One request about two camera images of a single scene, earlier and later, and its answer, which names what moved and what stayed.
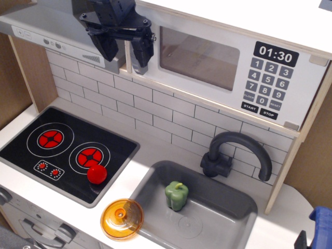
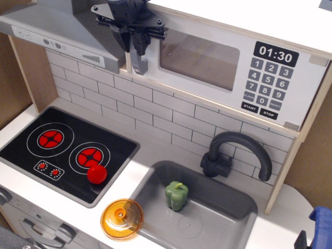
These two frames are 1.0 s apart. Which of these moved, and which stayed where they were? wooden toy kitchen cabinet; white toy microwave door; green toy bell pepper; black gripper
Moved: black gripper
Stayed: wooden toy kitchen cabinet; green toy bell pepper; white toy microwave door
